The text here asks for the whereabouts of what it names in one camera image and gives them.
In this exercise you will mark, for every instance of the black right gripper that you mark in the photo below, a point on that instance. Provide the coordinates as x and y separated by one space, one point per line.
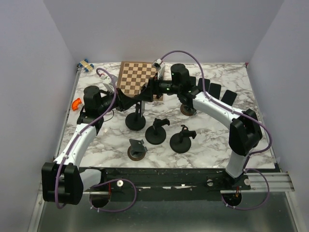
152 88

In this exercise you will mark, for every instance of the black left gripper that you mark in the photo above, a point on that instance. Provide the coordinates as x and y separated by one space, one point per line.
124 102

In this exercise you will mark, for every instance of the black phone with purple edge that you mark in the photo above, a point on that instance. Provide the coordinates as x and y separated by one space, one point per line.
193 80

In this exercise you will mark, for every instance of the blue-edged black phone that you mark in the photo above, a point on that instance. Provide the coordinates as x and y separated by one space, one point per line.
203 84

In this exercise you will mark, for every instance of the teal-edged phone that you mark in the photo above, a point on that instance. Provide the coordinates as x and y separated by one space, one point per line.
229 97

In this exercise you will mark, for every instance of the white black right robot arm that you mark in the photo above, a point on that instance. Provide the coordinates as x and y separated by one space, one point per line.
243 126

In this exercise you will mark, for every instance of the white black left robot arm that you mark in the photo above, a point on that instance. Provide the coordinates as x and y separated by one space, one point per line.
61 180

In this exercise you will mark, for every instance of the black left round-base stand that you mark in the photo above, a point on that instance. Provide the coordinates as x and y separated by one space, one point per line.
135 122

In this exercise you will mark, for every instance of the black tall round-base phone stand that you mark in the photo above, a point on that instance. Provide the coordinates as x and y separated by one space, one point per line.
156 134

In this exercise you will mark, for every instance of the brown-base far phone stand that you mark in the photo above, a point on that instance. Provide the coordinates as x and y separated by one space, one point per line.
187 111

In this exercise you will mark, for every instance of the brown-base phone stand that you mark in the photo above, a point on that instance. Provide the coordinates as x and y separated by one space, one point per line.
187 111
137 150

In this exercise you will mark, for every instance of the brown-base near phone stand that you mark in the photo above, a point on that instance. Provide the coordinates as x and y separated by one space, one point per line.
137 150

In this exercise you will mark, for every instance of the black right round-base stand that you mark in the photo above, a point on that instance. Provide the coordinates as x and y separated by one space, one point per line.
181 142

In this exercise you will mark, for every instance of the wooden chessboard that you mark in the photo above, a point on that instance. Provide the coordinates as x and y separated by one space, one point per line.
133 76

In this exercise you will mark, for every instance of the orange plastic piece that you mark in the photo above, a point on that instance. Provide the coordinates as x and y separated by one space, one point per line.
76 104

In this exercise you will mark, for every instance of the blue wheeled wooden toy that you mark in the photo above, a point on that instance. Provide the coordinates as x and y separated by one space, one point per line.
86 65

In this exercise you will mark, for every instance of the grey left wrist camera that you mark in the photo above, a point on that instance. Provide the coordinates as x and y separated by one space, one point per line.
110 84

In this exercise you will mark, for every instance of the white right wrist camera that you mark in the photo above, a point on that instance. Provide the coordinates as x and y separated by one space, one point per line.
159 65

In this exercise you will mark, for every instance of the aluminium frame rail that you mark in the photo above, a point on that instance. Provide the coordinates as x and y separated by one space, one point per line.
278 182

